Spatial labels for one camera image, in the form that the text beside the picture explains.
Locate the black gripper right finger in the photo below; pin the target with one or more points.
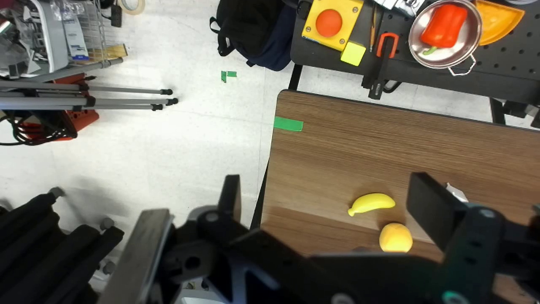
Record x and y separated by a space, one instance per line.
436 211

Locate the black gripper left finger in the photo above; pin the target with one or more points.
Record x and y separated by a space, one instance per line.
230 198

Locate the orange plush toy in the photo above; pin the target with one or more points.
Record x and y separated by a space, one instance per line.
395 237

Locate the yellow toy banana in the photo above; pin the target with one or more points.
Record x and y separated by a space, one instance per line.
370 203

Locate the red toy bell pepper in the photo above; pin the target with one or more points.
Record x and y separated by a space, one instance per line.
444 25

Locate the green tape strip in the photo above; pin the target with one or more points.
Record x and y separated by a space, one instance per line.
287 123

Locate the green tape on floor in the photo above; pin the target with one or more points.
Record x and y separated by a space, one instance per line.
225 76

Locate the metal pot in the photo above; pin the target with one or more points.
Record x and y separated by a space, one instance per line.
458 59

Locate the black pegboard side table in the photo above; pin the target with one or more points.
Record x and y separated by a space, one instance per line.
509 69

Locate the black backpack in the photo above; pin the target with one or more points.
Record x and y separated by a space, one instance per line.
257 29

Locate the orange black clamp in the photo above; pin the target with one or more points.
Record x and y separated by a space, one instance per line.
385 52

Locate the yellow foam cube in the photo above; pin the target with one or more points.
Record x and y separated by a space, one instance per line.
353 52

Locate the orange plastic wedge plate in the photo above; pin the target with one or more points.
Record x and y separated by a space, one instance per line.
498 20

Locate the yellow emergency stop box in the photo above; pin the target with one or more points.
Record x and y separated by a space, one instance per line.
331 22

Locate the grey tripod legs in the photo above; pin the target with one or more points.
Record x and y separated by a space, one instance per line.
48 96

